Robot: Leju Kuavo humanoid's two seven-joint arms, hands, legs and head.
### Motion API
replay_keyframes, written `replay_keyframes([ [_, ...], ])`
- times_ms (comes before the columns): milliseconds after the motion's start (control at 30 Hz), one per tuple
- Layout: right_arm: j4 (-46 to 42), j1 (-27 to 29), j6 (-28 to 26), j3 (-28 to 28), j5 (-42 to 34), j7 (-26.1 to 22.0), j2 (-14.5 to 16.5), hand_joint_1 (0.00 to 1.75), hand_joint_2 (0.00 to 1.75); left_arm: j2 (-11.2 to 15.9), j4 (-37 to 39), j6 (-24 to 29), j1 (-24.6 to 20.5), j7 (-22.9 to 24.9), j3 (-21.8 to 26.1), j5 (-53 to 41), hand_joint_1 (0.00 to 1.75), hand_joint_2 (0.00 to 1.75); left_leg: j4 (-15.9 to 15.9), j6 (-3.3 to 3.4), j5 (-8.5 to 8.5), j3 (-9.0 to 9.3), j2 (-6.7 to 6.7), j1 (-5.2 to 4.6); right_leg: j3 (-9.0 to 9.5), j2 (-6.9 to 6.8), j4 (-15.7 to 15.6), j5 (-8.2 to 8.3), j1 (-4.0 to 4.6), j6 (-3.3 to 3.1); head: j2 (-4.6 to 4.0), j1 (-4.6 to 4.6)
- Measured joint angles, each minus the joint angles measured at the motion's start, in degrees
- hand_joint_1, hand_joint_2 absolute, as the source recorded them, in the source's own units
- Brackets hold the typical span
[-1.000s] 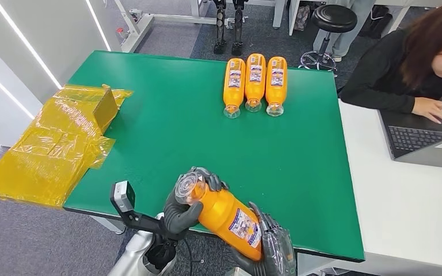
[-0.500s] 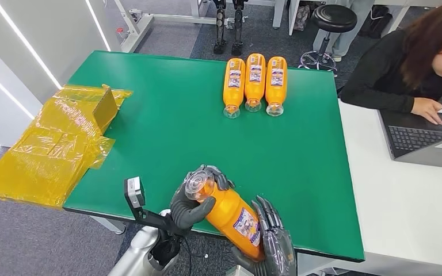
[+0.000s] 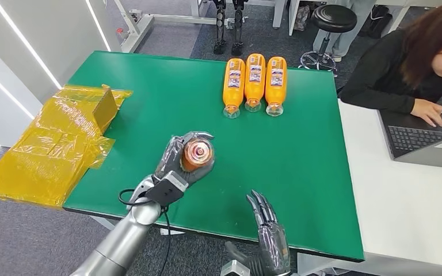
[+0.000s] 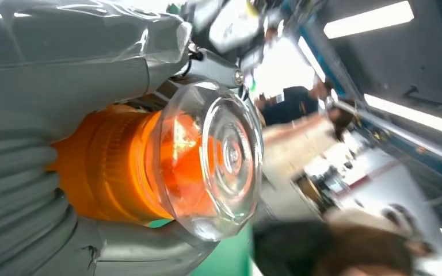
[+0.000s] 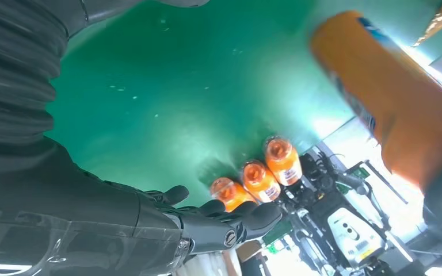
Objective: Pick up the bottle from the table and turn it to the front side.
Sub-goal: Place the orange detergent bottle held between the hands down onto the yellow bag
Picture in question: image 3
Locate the dark grey laptop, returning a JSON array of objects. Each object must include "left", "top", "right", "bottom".
[{"left": 377, "top": 108, "right": 442, "bottom": 171}]

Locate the black round stool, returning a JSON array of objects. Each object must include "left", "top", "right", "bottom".
[{"left": 298, "top": 4, "right": 358, "bottom": 73}]

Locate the black bag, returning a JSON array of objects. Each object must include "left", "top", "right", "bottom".
[{"left": 358, "top": 4, "right": 393, "bottom": 39}]

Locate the standing person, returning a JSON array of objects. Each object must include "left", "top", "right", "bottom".
[{"left": 329, "top": 0, "right": 376, "bottom": 63}]

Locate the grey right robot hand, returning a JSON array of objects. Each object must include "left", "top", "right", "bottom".
[{"left": 224, "top": 189, "right": 291, "bottom": 276}]

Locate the black robot leg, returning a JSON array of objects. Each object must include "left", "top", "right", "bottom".
[
  {"left": 231, "top": 0, "right": 249, "bottom": 57},
  {"left": 211, "top": 0, "right": 228, "bottom": 55}
]

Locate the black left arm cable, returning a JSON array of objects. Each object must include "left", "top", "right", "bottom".
[{"left": 118, "top": 188, "right": 173, "bottom": 276}]

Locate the white metal frame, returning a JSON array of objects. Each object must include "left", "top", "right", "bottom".
[{"left": 112, "top": 0, "right": 234, "bottom": 53}]

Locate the green table mat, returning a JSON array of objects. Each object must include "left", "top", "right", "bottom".
[{"left": 62, "top": 50, "right": 365, "bottom": 263}]

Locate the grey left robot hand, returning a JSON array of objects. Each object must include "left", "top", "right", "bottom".
[{"left": 153, "top": 131, "right": 216, "bottom": 187}]

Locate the yellow film wrapped box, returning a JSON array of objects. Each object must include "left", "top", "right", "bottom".
[{"left": 0, "top": 84, "right": 134, "bottom": 209}]

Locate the patterned bag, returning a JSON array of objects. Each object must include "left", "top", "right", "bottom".
[{"left": 293, "top": 4, "right": 310, "bottom": 32}]

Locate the person's hand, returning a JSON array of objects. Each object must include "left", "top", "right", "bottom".
[{"left": 410, "top": 98, "right": 442, "bottom": 128}]

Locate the orange juice bottle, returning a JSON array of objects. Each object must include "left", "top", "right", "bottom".
[
  {"left": 223, "top": 57, "right": 246, "bottom": 120},
  {"left": 244, "top": 53, "right": 266, "bottom": 113},
  {"left": 181, "top": 137, "right": 215, "bottom": 173},
  {"left": 265, "top": 56, "right": 288, "bottom": 117}
]

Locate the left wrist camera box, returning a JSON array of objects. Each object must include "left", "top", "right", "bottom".
[{"left": 144, "top": 171, "right": 189, "bottom": 208}]

